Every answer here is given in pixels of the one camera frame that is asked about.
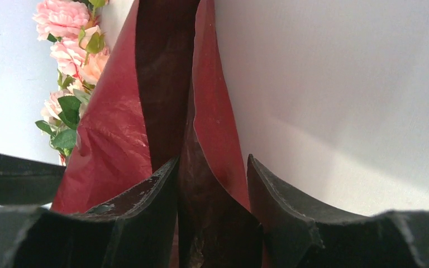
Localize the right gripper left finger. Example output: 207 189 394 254
0 158 179 267

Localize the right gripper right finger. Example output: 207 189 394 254
247 156 429 267

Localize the red wrapping paper sheet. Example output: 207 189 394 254
52 1 263 267

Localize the pink fake flower stem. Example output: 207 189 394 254
33 0 109 93
35 76 94 166

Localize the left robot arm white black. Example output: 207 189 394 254
0 154 65 205

